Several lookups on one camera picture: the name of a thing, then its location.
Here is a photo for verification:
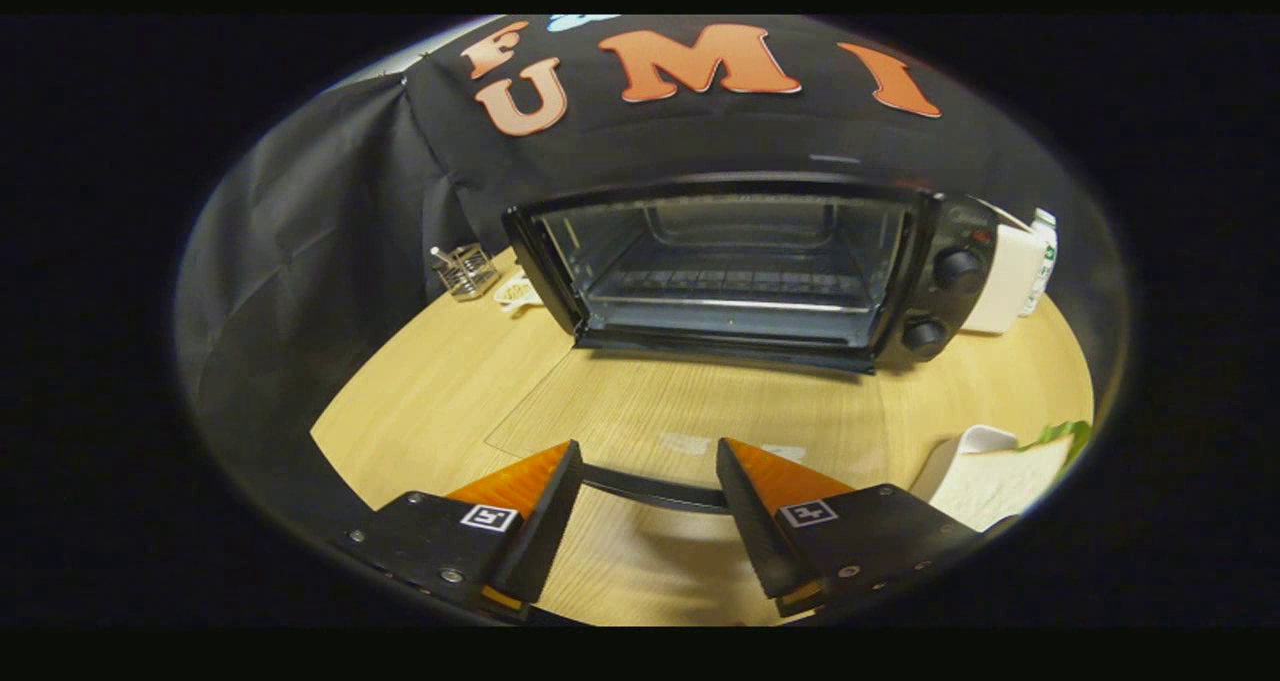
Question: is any white plate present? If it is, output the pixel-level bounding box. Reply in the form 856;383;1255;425
908;423;1031;507

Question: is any small white printed packet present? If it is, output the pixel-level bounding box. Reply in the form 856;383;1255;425
493;273;546;313

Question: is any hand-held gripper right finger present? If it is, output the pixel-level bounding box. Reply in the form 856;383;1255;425
714;437;986;620

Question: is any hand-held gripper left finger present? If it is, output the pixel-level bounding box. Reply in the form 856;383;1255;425
333;439;585;624

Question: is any lettuce sandwich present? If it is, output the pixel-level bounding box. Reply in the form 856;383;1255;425
940;419;1093;534

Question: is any white pop-up toaster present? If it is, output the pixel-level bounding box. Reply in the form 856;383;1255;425
960;199;1049;337

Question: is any black toaster oven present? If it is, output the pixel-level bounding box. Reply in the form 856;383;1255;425
485;171;1001;514

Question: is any white bottle green label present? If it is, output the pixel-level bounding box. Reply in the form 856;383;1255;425
1018;208;1059;319

